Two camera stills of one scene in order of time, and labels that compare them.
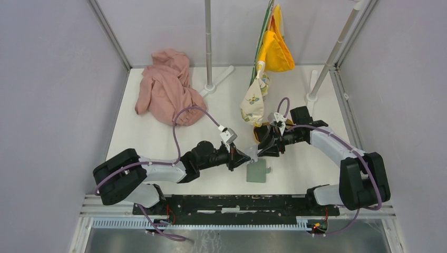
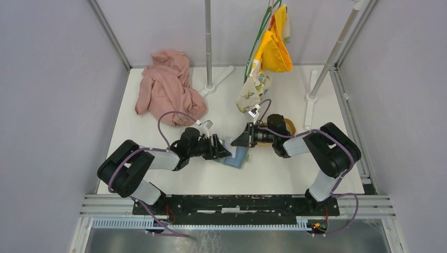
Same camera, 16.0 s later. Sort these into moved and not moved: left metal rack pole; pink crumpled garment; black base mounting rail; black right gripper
Moved: black right gripper
Not moved: pink crumpled garment; left metal rack pole; black base mounting rail
